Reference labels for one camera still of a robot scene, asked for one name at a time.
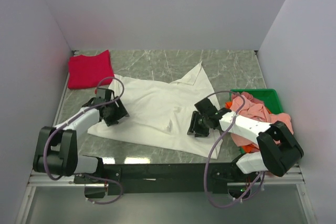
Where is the white t shirt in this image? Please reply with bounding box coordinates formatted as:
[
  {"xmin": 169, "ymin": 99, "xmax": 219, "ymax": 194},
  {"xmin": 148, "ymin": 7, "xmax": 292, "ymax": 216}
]
[{"xmin": 88, "ymin": 63, "xmax": 220, "ymax": 157}]

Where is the green plastic bin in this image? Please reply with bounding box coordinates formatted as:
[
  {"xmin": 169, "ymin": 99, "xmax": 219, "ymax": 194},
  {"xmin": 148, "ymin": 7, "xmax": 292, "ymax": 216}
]
[{"xmin": 228, "ymin": 88, "xmax": 287, "ymax": 154}]

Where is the orange t shirt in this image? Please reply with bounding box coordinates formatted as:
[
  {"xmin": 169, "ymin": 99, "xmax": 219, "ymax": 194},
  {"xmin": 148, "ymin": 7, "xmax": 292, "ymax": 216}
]
[{"xmin": 225, "ymin": 101, "xmax": 259, "ymax": 154}]

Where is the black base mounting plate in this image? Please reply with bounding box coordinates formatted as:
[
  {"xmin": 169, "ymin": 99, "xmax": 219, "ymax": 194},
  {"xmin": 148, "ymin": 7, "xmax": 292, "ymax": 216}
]
[{"xmin": 73, "ymin": 163, "xmax": 257, "ymax": 198}]

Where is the folded red t shirt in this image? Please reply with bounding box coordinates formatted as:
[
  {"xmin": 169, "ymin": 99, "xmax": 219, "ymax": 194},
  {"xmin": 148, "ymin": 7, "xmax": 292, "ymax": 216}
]
[{"xmin": 68, "ymin": 50, "xmax": 114, "ymax": 90}]

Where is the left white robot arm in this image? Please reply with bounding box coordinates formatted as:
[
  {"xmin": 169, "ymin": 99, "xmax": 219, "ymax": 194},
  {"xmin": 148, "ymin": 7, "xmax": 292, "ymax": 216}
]
[{"xmin": 33, "ymin": 88, "xmax": 129, "ymax": 183}]

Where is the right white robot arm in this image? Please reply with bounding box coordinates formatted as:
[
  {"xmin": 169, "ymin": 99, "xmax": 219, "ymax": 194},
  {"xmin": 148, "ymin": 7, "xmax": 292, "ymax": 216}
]
[{"xmin": 187, "ymin": 95, "xmax": 304, "ymax": 182}]

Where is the pink t shirt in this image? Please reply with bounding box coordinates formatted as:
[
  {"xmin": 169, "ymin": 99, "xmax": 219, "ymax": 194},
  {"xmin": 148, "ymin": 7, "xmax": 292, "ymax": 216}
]
[{"xmin": 231, "ymin": 92, "xmax": 293, "ymax": 147}]

